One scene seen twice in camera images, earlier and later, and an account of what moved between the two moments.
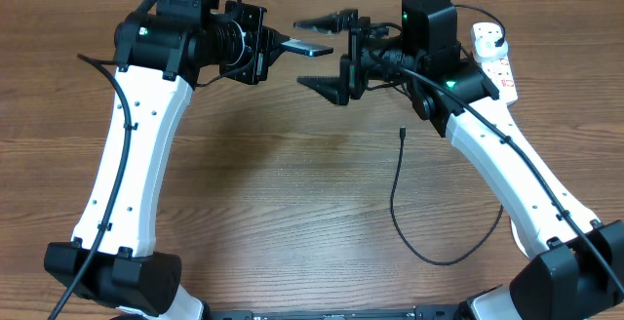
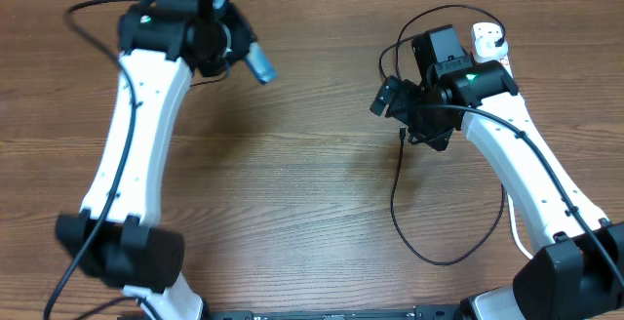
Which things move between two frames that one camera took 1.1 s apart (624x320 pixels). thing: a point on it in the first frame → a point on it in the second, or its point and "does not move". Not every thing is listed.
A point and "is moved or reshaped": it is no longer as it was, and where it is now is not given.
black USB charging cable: (500, 42) does not move
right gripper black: (352, 78) → (406, 94)
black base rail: (416, 314) does not move
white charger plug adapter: (487, 50) does not move
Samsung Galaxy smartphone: (307, 48) is moved or reshaped
